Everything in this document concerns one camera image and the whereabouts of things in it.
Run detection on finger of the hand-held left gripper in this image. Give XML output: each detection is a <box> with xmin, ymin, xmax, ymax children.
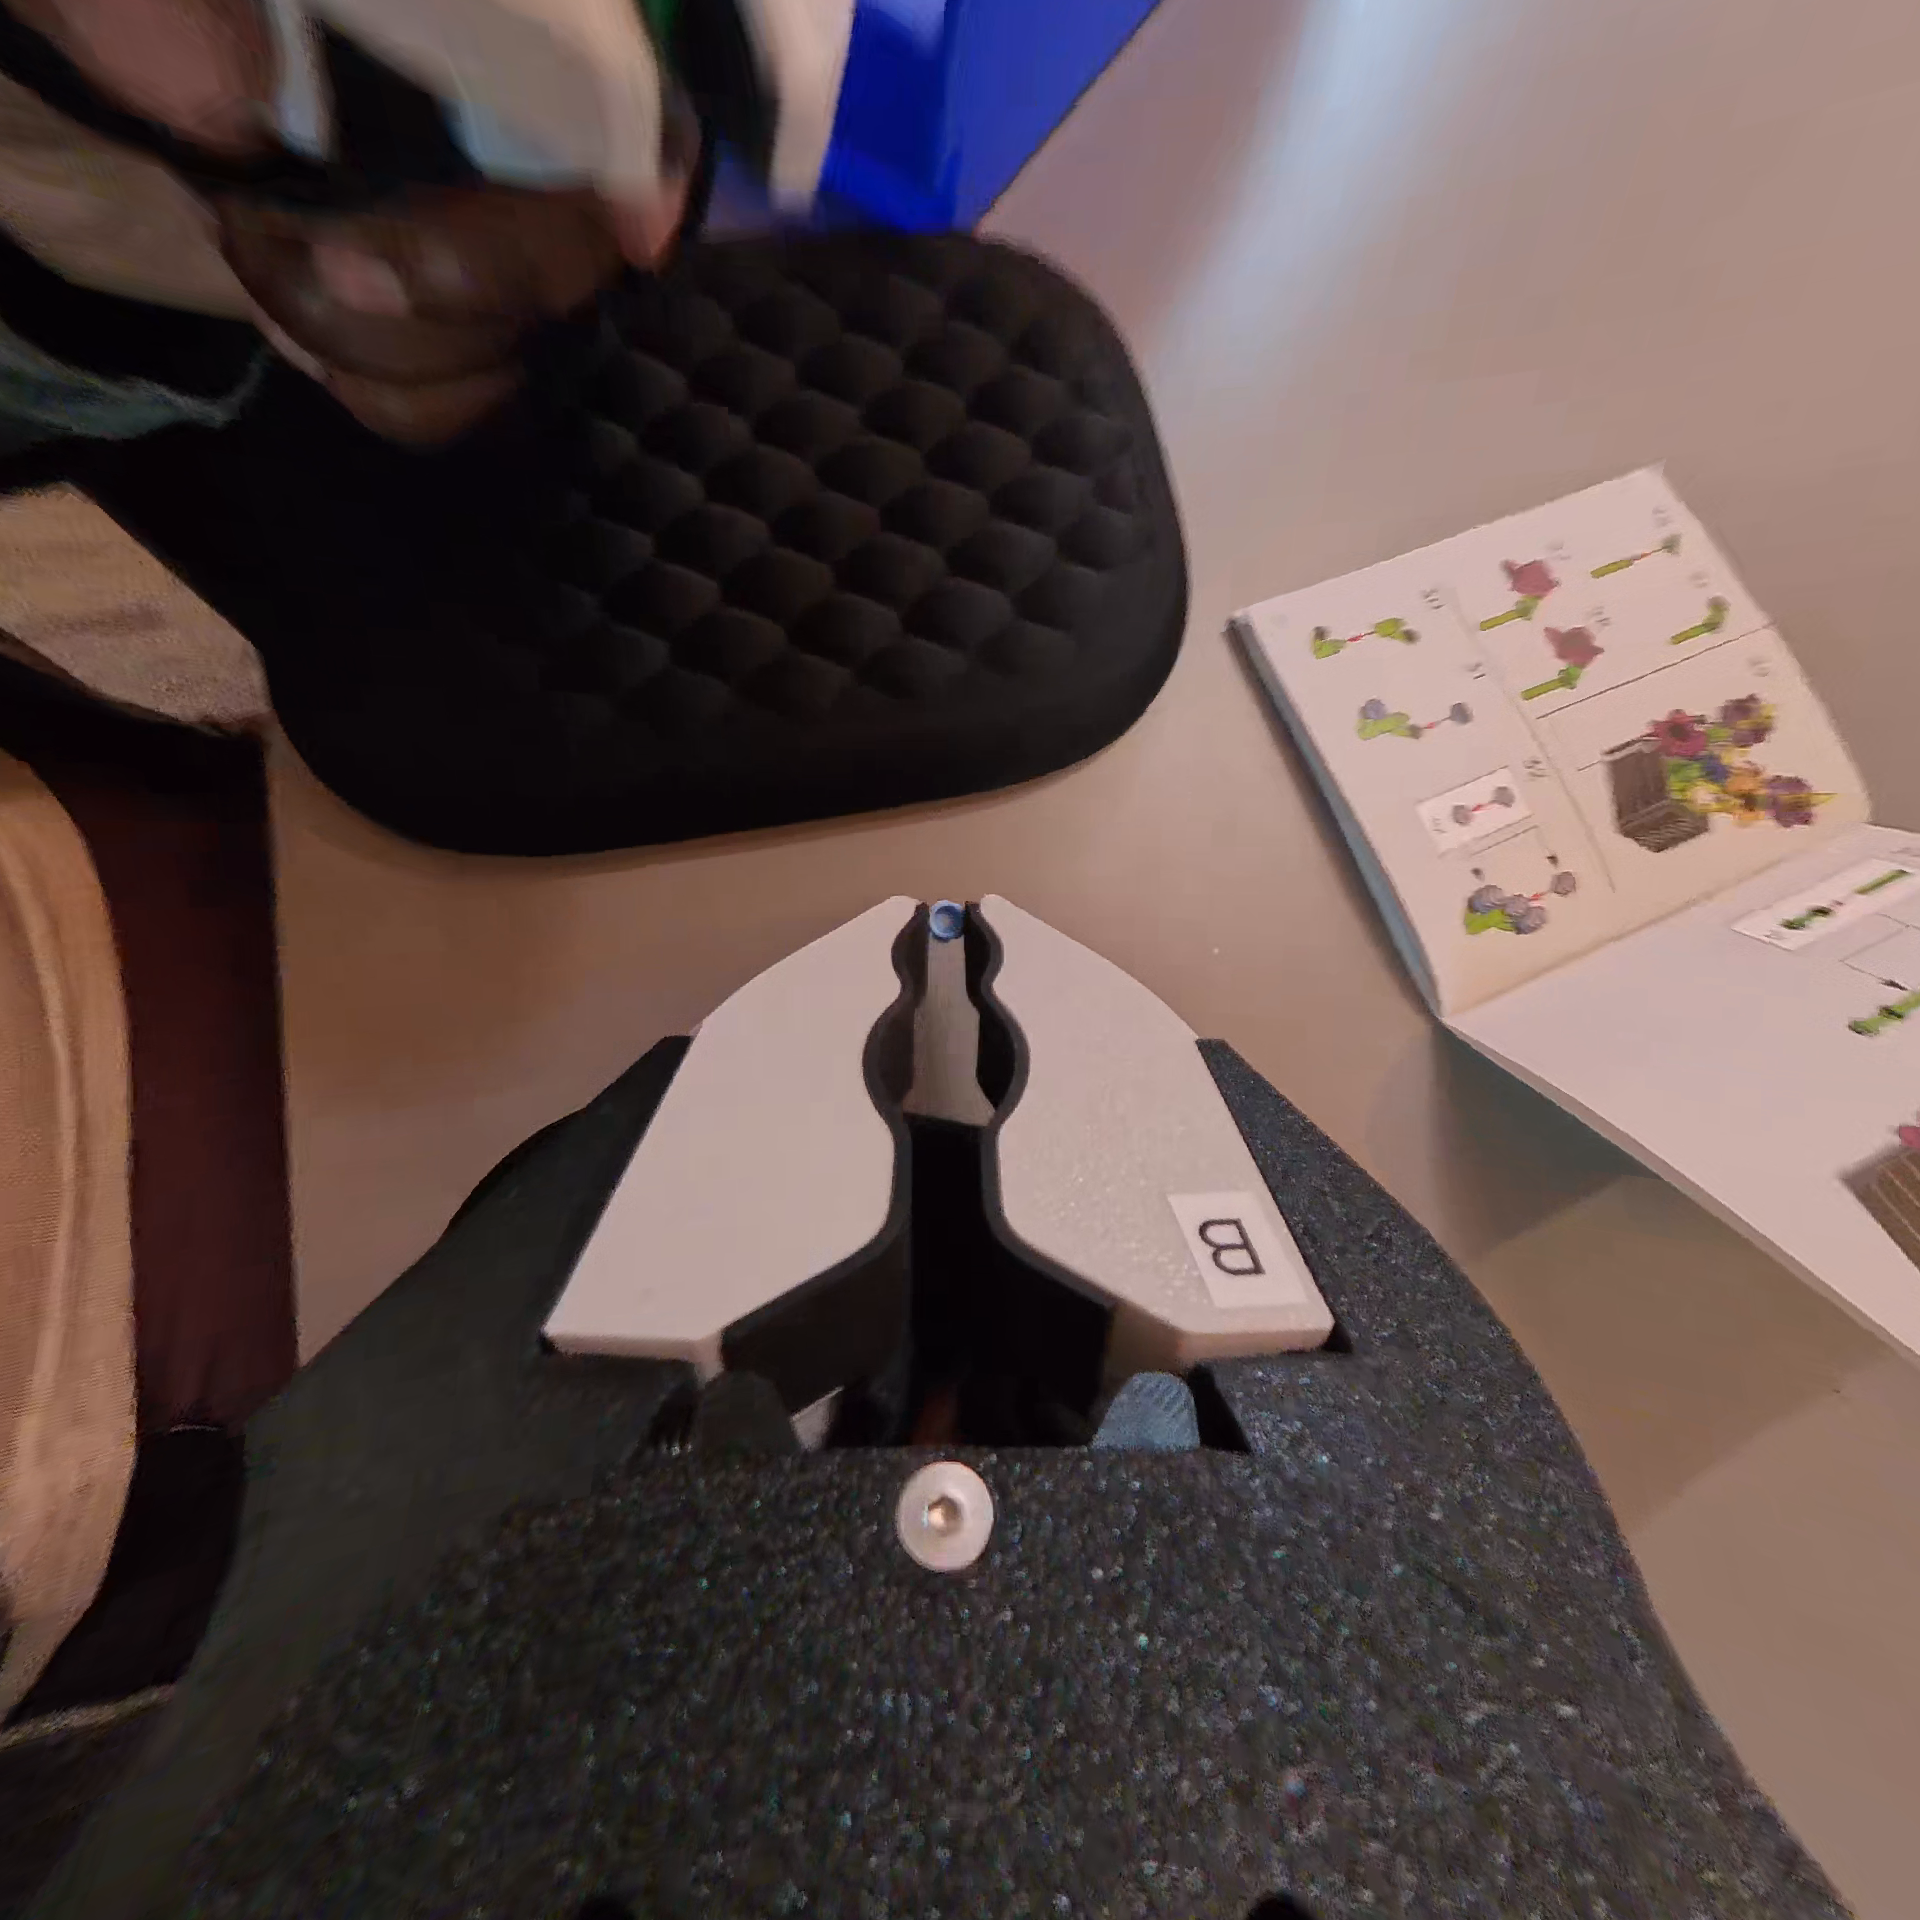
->
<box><xmin>727</xmin><ymin>0</ymin><xmax>826</xmax><ymax>196</ymax></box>
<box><xmin>294</xmin><ymin>0</ymin><xmax>681</xmax><ymax>204</ymax></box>

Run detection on beige trousers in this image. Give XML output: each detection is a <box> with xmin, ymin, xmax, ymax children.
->
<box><xmin>0</xmin><ymin>750</ymin><xmax>140</xmax><ymax>1713</ymax></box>

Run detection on blue plastic bin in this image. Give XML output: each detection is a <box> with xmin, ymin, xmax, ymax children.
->
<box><xmin>705</xmin><ymin>0</ymin><xmax>1169</xmax><ymax>243</ymax></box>

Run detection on black quilted wrist pad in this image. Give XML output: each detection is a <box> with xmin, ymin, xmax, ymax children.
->
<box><xmin>263</xmin><ymin>225</ymin><xmax>1191</xmax><ymax>859</ymax></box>

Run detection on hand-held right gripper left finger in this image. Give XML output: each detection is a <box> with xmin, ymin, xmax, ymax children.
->
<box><xmin>539</xmin><ymin>896</ymin><xmax>923</xmax><ymax>1401</ymax></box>

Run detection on white instruction booklet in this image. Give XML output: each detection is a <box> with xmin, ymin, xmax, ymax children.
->
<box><xmin>1231</xmin><ymin>465</ymin><xmax>1920</xmax><ymax>1361</ymax></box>

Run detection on person's left hand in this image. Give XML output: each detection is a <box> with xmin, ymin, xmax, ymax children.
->
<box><xmin>217</xmin><ymin>157</ymin><xmax>684</xmax><ymax>449</ymax></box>

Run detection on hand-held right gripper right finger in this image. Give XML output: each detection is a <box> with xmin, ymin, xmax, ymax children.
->
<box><xmin>976</xmin><ymin>896</ymin><xmax>1340</xmax><ymax>1453</ymax></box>

